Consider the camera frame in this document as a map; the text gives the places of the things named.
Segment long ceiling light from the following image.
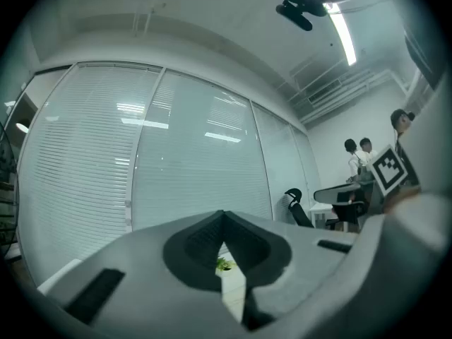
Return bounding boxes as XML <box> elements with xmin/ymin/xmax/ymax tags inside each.
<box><xmin>326</xmin><ymin>2</ymin><xmax>357</xmax><ymax>66</ymax></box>

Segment white window blinds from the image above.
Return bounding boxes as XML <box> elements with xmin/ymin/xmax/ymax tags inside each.
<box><xmin>19</xmin><ymin>61</ymin><xmax>321</xmax><ymax>285</ymax></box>

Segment person's right forearm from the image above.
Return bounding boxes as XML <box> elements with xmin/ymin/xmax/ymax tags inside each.
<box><xmin>383</xmin><ymin>186</ymin><xmax>422</xmax><ymax>214</ymax></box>

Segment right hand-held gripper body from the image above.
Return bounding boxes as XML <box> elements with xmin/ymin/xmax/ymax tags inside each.
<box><xmin>367</xmin><ymin>144</ymin><xmax>421</xmax><ymax>199</ymax></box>

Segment ceiling air vent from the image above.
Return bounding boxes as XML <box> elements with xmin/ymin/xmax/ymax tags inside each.
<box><xmin>288</xmin><ymin>68</ymin><xmax>402</xmax><ymax>121</ymax></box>

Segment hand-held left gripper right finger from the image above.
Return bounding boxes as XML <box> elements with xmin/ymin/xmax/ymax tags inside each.
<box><xmin>223</xmin><ymin>210</ymin><xmax>358</xmax><ymax>332</ymax></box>

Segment green leafy plant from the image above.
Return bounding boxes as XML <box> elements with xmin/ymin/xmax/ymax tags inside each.
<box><xmin>215</xmin><ymin>256</ymin><xmax>237</xmax><ymax>273</ymax></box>

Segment grey office chair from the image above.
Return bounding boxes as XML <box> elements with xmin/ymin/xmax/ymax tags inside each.
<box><xmin>313</xmin><ymin>183</ymin><xmax>369</xmax><ymax>233</ymax></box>

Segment black office chair with headrest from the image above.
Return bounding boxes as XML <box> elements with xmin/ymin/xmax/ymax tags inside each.
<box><xmin>284</xmin><ymin>187</ymin><xmax>316</xmax><ymax>229</ymax></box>

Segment small white table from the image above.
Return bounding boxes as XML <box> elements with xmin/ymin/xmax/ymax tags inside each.
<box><xmin>309</xmin><ymin>203</ymin><xmax>335</xmax><ymax>230</ymax></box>

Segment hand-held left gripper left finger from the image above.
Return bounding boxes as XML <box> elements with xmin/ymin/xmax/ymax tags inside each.
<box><xmin>37</xmin><ymin>210</ymin><xmax>244</xmax><ymax>339</ymax></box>

